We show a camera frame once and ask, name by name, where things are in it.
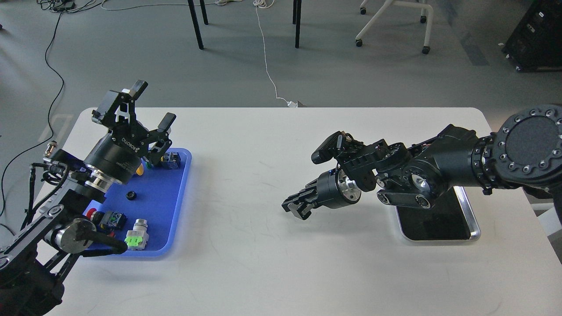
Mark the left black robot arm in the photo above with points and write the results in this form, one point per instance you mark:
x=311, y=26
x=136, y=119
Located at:
x=55, y=232

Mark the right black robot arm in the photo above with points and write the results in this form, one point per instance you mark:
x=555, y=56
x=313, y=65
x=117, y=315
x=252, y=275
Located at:
x=525, y=152

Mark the green push button switch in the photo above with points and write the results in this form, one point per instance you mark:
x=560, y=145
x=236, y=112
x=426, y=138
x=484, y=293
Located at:
x=170, y=161

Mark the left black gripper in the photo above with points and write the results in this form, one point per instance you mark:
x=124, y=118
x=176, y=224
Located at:
x=117, y=113

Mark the yellow push button switch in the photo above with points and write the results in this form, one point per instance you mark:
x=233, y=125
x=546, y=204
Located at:
x=140, y=170

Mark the silver green switch module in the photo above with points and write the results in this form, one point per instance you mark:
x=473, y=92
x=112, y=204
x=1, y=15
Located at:
x=137, y=238

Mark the blue plastic tray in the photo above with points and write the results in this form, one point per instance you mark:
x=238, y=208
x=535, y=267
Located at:
x=160, y=195

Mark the red emergency stop button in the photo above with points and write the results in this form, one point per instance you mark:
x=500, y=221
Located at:
x=107, y=220

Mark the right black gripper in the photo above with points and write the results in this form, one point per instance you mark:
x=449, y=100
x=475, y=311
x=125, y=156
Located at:
x=333, y=189

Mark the small black gear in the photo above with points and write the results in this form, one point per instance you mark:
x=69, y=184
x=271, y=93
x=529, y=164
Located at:
x=131, y=195

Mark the silver metal tray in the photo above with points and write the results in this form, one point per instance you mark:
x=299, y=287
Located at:
x=451, y=220

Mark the black equipment case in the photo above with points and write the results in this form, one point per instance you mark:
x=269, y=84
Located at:
x=536, y=43

